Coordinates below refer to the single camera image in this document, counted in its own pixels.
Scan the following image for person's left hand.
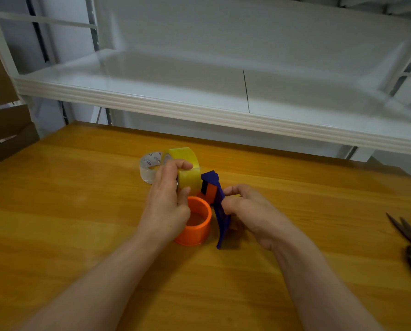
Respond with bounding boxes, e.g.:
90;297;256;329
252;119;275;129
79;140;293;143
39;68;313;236
136;159;194;245

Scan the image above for person's right hand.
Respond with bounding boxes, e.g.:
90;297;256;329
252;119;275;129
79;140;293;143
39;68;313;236
221;184;309;252

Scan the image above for clear tape roll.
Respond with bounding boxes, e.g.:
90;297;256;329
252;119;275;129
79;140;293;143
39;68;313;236
139;151;165;185

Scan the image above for yellow tape roll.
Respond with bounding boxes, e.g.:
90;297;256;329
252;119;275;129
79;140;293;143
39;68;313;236
161;147;203;197

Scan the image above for orange and blue tape dispenser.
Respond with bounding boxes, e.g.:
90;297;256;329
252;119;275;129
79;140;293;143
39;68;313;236
173;170;232;250

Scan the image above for person's right forearm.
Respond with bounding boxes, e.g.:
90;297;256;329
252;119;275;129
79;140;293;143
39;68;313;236
271;237;385;331

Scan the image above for person's left forearm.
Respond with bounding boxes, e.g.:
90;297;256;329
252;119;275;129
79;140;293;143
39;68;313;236
19;232;165;331

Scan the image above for white metal shelf rack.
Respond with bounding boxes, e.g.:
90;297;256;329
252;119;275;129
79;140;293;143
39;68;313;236
0;0;411;162

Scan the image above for black scissors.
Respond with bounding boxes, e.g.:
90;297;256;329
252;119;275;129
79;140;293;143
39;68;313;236
386;212;411;286

